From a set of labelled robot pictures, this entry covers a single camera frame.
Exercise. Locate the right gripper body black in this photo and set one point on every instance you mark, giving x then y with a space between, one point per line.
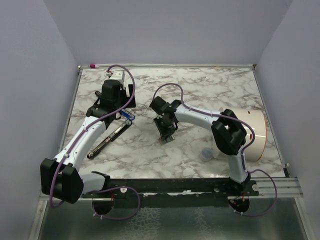
171 123

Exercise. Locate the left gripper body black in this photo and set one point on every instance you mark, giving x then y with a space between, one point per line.
123 98

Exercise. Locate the staple box tray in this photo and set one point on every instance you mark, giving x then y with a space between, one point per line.
165 140

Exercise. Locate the blue stapler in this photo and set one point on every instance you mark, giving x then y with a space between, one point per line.
123 112

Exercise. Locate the black stapler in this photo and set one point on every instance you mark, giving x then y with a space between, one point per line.
111 138

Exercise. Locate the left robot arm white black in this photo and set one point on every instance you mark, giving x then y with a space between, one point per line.
60 177

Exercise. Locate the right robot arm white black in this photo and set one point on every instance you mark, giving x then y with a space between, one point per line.
228 131

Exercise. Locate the clear jar of paper clips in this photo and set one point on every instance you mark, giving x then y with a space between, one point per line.
206 154

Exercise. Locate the large white paper roll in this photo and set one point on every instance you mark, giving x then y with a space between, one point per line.
256 120

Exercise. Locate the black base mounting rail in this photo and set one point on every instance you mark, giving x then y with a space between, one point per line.
129 198

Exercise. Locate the aluminium frame rail front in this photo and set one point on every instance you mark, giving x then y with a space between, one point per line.
280 186

